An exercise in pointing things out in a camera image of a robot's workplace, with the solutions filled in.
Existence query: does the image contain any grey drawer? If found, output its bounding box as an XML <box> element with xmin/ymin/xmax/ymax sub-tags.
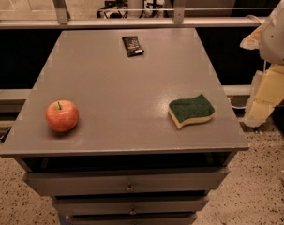
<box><xmin>68</xmin><ymin>214</ymin><xmax>197</xmax><ymax>225</ymax></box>
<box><xmin>52</xmin><ymin>196</ymin><xmax>208</xmax><ymax>216</ymax></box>
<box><xmin>23</xmin><ymin>167</ymin><xmax>229</xmax><ymax>196</ymax></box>

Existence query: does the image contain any red apple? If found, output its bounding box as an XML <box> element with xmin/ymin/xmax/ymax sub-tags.
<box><xmin>46</xmin><ymin>100</ymin><xmax>79</xmax><ymax>132</ymax></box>

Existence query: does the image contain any bottom grey drawer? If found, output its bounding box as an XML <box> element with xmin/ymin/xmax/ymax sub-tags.
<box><xmin>68</xmin><ymin>214</ymin><xmax>197</xmax><ymax>225</ymax></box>

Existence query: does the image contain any grey drawer cabinet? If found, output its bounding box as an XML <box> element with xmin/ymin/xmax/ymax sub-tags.
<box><xmin>0</xmin><ymin>27</ymin><xmax>250</xmax><ymax>225</ymax></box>

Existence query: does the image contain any top grey drawer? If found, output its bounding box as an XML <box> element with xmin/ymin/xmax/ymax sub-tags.
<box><xmin>23</xmin><ymin>167</ymin><xmax>229</xmax><ymax>196</ymax></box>

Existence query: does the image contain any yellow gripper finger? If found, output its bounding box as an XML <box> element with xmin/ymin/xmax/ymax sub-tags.
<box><xmin>244</xmin><ymin>65</ymin><xmax>284</xmax><ymax>128</ymax></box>
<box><xmin>240</xmin><ymin>26</ymin><xmax>262</xmax><ymax>50</ymax></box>

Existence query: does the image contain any middle grey drawer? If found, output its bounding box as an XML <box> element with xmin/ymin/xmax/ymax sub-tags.
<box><xmin>52</xmin><ymin>196</ymin><xmax>208</xmax><ymax>216</ymax></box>

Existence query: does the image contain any black snack packet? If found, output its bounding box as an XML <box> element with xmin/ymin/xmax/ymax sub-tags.
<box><xmin>122</xmin><ymin>36</ymin><xmax>144</xmax><ymax>57</ymax></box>

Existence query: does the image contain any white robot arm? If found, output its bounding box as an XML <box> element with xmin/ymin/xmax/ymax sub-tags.
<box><xmin>240</xmin><ymin>0</ymin><xmax>284</xmax><ymax>128</ymax></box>

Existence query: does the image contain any green and yellow sponge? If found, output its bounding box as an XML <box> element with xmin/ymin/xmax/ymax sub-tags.
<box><xmin>168</xmin><ymin>94</ymin><xmax>215</xmax><ymax>129</ymax></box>

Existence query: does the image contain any black office chair base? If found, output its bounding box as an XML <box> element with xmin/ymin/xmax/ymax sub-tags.
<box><xmin>97</xmin><ymin>0</ymin><xmax>127</xmax><ymax>19</ymax></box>

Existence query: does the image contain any grey metal railing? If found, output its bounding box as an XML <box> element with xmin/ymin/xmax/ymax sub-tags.
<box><xmin>0</xmin><ymin>0</ymin><xmax>265</xmax><ymax>29</ymax></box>

